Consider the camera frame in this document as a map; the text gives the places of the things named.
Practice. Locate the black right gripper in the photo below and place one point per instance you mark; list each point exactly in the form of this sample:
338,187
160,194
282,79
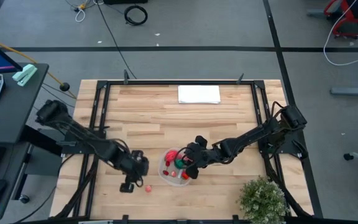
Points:
202,155

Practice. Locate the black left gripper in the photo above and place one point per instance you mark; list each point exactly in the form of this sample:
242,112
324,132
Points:
137,165

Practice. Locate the green toy bell pepper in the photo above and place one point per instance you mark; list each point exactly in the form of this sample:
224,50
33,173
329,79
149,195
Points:
179,163

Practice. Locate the red toy cherry with stem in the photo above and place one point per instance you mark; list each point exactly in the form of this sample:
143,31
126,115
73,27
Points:
166,172

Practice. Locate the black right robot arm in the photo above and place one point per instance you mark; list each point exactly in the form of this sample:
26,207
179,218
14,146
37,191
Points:
253,133

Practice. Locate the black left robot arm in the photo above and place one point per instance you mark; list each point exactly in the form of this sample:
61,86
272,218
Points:
82,137

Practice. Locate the clear plastic tupperware container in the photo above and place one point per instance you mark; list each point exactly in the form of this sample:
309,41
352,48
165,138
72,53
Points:
170,181

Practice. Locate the white folded cloth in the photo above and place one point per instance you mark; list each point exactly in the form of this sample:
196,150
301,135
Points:
199,94

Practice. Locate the green artificial potted plant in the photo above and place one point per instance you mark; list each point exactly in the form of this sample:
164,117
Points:
263,202

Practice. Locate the black desk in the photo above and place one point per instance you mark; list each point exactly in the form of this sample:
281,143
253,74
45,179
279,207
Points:
11,115

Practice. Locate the mint green stapler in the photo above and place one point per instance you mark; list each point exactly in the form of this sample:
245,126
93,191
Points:
25,74

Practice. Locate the grey desk foot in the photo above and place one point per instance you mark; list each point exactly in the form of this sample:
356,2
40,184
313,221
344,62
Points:
353,91

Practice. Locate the red and black cart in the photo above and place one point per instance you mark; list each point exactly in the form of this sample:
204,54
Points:
353,29

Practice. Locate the black metal table frame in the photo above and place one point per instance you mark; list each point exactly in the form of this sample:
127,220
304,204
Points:
182,82

